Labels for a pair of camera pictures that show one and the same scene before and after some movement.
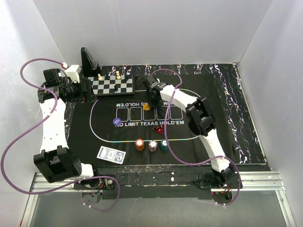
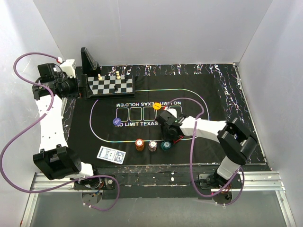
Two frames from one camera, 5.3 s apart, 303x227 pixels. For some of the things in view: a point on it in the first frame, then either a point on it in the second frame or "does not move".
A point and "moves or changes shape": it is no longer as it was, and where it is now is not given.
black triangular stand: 91,68 does not move
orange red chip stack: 139,144 does not move
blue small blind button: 116,121 does not move
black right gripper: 151,103 to 165,136
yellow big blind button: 146,106 moves or changes shape
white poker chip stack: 152,146 does not move
